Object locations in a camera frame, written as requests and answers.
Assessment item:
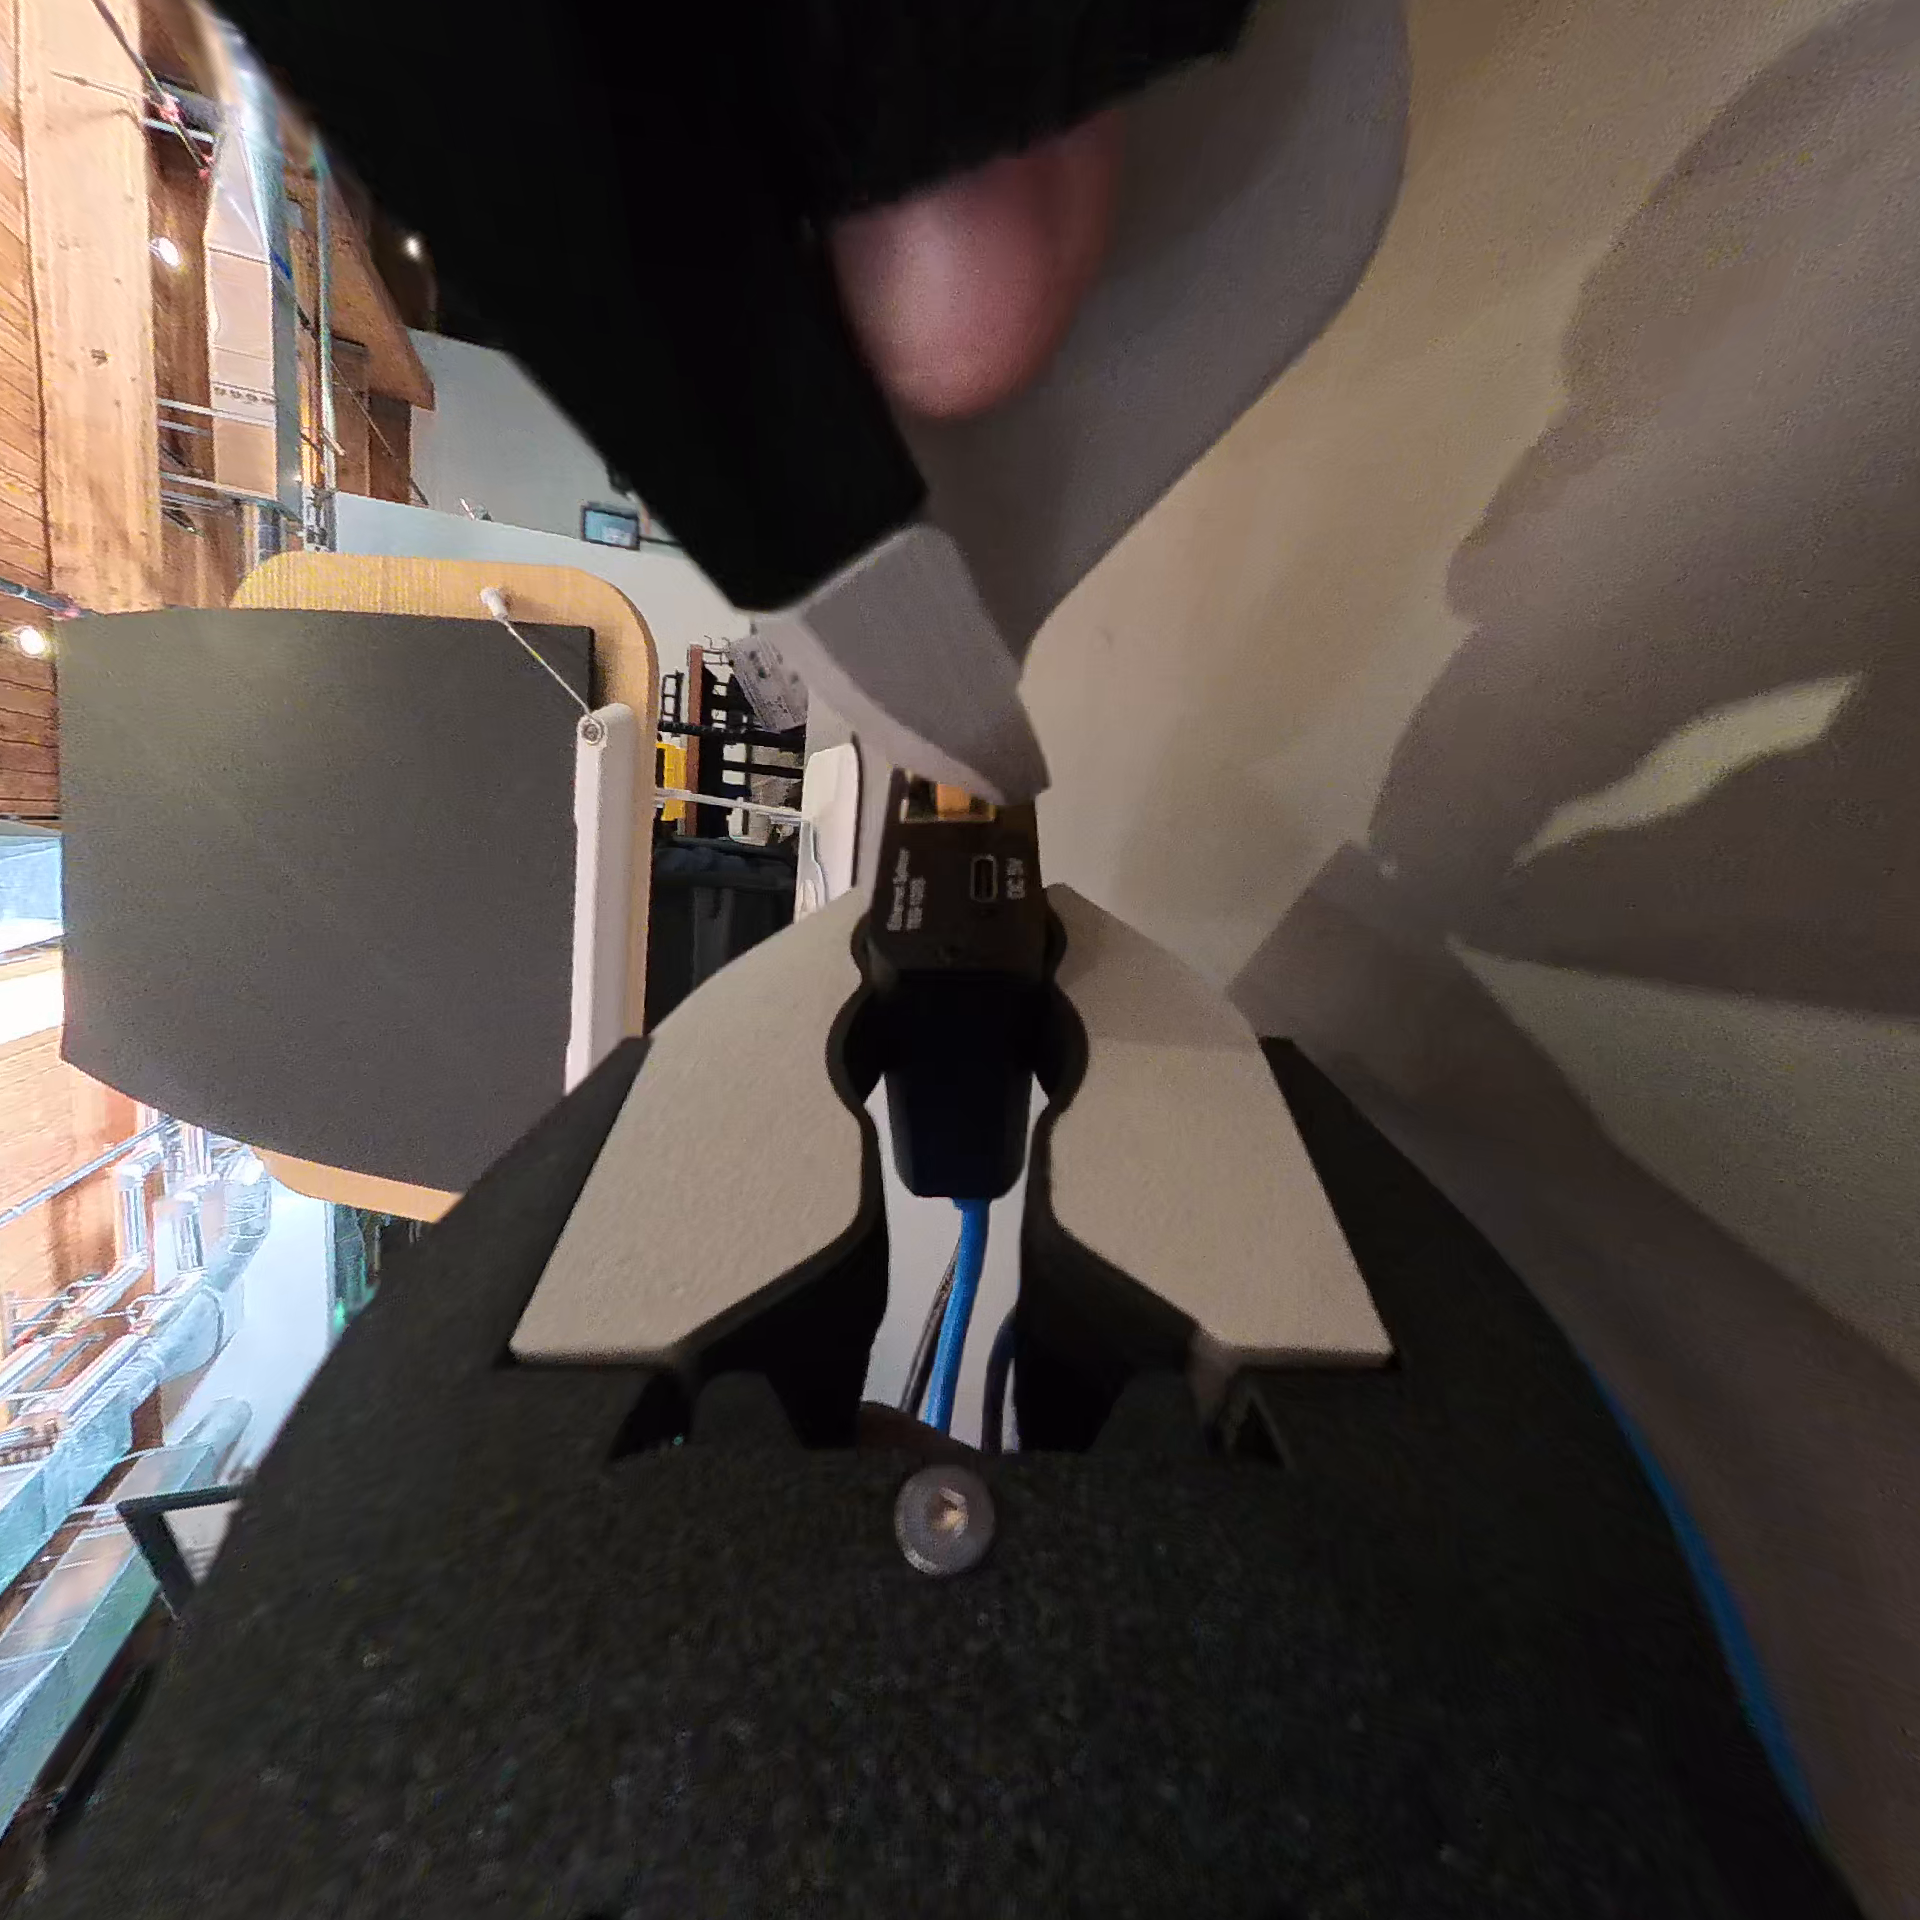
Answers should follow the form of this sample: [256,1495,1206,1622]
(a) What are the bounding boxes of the silver ventilation duct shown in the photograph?
[2,1149,279,1816]
[193,1,339,502]

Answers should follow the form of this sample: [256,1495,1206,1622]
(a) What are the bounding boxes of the black ethernet port adapter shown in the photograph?
[851,786,1070,1205]

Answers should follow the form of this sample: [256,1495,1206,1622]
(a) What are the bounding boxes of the person's right hand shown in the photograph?
[832,115,1137,424]

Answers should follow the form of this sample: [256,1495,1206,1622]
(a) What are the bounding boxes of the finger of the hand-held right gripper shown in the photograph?
[748,1,1416,805]

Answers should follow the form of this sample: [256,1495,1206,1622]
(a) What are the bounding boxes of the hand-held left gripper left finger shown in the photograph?
[511,900,909,1448]

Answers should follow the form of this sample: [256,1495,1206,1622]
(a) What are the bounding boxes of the blue ethernet cable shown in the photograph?
[913,1192,995,1439]

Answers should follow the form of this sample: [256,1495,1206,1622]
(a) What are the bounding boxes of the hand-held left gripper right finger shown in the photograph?
[1015,895,1397,1448]

